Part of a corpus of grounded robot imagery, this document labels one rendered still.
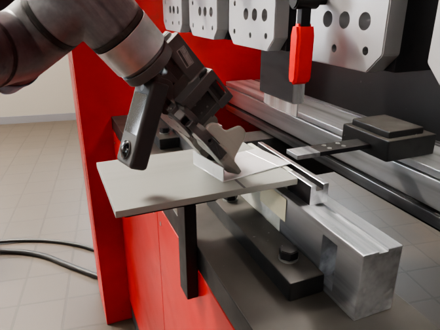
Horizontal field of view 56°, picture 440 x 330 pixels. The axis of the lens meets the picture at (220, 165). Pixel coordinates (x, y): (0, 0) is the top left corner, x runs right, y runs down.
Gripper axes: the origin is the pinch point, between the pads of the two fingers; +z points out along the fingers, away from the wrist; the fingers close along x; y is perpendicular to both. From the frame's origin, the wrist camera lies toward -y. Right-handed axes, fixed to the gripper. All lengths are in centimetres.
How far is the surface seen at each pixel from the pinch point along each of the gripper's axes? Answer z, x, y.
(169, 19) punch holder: -5, 44, 23
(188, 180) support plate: -3.4, -1.0, -5.1
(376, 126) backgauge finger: 16.9, -5.3, 24.1
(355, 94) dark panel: 45, 30, 50
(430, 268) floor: 174, 38, 50
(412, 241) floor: 183, 58, 61
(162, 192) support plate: -6.5, -2.7, -8.9
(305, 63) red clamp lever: -12.0, -15.4, 11.8
